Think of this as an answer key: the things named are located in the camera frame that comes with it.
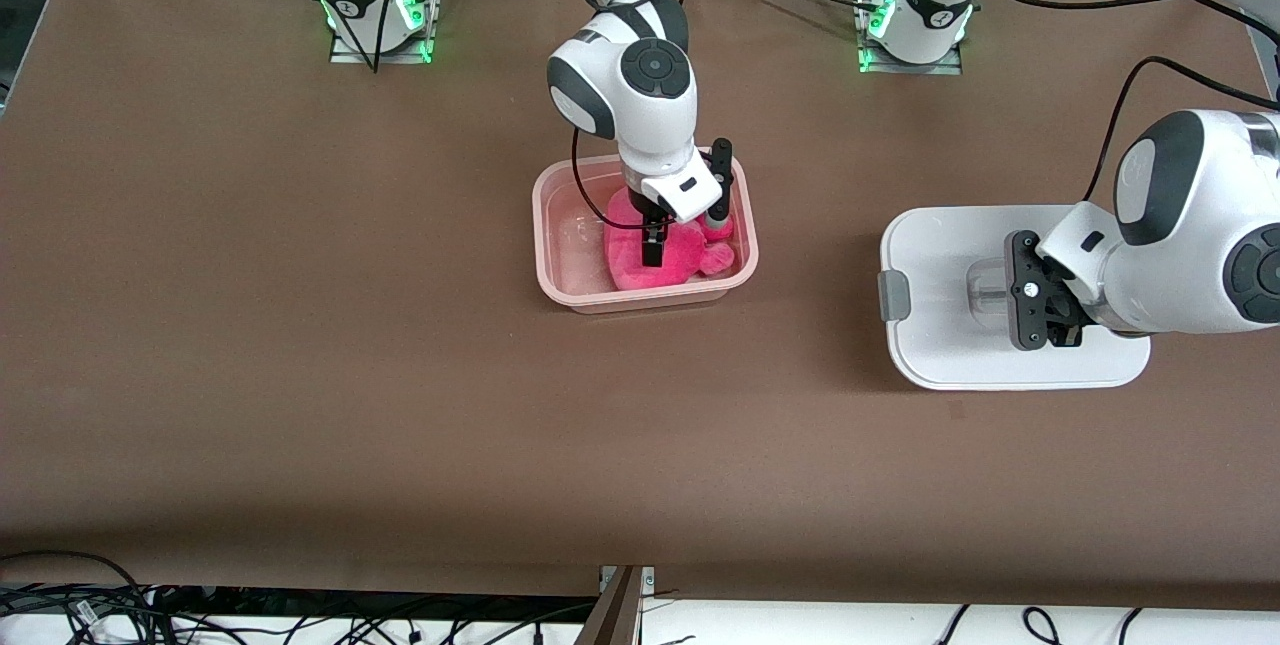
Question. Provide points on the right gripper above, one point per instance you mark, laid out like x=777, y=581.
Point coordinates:
x=651, y=226

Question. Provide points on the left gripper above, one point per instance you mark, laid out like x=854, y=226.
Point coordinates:
x=1068, y=314

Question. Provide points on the pink plush toy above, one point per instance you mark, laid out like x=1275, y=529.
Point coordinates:
x=690, y=260

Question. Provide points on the white box lid grey latches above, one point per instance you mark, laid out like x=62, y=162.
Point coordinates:
x=940, y=345

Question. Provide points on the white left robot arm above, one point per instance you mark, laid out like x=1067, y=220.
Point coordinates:
x=1190, y=225

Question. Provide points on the pale pink plastic box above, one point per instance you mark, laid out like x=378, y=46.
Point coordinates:
x=560, y=225

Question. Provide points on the brown table cover sheet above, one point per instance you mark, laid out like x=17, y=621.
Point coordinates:
x=640, y=445

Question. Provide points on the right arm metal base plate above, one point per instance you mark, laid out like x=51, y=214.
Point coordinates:
x=345, y=53

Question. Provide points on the small metal bracket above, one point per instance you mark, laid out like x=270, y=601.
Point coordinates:
x=648, y=577

